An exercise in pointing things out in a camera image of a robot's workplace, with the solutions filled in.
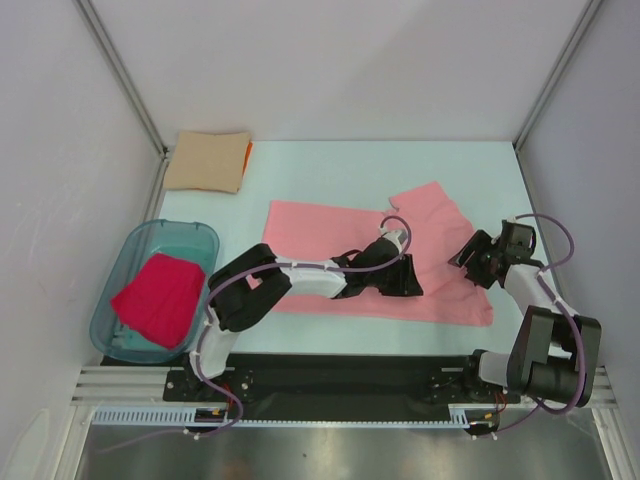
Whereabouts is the pink t shirt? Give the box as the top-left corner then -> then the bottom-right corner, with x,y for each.
263,182 -> 493,327

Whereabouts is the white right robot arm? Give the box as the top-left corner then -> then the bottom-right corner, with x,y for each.
449,221 -> 602,414

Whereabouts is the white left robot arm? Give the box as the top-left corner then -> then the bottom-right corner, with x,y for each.
185,230 -> 423,400

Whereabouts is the teal plastic bin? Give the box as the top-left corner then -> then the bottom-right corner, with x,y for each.
89,219 -> 219,364

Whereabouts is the beige folded t shirt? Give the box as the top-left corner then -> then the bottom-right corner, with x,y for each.
163,131 -> 252,194

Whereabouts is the red t shirt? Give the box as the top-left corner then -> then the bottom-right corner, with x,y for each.
110,253 -> 205,349

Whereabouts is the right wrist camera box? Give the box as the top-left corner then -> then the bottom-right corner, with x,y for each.
499,220 -> 537,258

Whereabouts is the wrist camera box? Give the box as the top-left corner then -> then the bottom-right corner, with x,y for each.
499,220 -> 537,258
379,227 -> 408,252

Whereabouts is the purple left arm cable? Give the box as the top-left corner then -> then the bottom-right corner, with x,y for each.
94,214 -> 413,451

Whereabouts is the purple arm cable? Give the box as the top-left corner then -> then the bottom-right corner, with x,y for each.
94,214 -> 413,451
469,213 -> 589,441

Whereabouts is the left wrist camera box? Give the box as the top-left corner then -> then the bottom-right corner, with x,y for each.
379,227 -> 408,252

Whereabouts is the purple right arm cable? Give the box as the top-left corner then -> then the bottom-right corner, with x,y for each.
469,213 -> 589,441

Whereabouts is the white cable duct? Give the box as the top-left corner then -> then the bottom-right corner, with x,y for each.
91,406 -> 497,429

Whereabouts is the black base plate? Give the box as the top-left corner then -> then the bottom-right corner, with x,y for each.
99,352 -> 586,422

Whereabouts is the right aluminium corner post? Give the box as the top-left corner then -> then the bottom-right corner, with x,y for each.
512,0 -> 605,155

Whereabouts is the aluminium corner post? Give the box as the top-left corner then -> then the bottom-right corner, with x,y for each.
512,0 -> 605,155
69,0 -> 169,159

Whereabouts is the aluminium frame rail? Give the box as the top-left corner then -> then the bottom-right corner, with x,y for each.
69,364 -> 621,410

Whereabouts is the left aluminium corner post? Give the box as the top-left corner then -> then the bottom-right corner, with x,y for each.
69,0 -> 169,159

